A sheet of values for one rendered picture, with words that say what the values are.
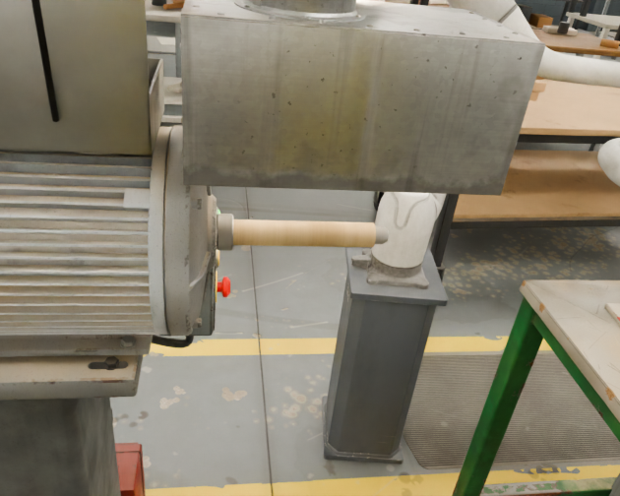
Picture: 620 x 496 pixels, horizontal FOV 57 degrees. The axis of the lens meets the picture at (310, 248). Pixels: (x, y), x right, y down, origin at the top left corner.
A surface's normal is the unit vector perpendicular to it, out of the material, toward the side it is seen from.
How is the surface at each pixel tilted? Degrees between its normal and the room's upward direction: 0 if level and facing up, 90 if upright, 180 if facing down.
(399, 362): 90
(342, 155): 90
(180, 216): 53
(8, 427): 90
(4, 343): 3
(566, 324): 0
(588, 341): 0
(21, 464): 90
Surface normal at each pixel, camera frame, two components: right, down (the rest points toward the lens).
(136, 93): 0.13, 0.52
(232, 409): 0.10, -0.85
